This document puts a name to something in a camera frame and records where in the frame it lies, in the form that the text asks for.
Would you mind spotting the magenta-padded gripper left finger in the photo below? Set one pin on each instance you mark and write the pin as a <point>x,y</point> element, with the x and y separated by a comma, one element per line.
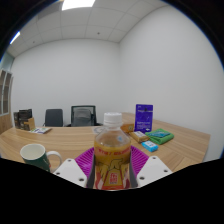
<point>70,171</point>

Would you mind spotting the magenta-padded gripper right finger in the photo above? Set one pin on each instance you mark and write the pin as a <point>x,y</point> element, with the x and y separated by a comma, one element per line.
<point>152,168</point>

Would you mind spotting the small blue box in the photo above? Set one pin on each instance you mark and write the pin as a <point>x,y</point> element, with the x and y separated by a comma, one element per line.
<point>150,146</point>

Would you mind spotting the green folded cloth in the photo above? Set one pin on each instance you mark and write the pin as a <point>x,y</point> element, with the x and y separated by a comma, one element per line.
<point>161,136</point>

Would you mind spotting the brown flat box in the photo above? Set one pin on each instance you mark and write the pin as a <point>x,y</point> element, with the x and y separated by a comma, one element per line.
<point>139,136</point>

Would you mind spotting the green mug white inside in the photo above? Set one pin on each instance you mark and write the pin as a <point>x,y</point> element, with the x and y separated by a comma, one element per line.
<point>35,157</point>

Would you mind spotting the yellow-labelled drink bottle white cap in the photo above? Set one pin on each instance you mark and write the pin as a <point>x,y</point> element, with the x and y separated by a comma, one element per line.
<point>112,156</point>

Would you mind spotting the small orange box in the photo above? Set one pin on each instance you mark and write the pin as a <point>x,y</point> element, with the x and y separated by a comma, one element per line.
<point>127,128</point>

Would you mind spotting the flat printed booklet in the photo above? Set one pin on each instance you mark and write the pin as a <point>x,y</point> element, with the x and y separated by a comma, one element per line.
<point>40,130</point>

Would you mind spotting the purple upright box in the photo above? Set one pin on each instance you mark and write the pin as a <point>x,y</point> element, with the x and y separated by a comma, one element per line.
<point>144,117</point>

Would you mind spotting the grey mesh office chair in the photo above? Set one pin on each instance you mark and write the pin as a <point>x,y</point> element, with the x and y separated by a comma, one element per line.
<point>82,116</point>

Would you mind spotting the black office chair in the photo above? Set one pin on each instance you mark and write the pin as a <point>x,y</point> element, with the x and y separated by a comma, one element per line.
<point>53,118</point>

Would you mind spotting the dark box stack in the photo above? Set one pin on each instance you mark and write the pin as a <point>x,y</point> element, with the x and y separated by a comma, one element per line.
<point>24,119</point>

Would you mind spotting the rectangular ceiling light panel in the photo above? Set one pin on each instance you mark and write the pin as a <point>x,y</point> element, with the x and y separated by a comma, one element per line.
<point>78,4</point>
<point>14,37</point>

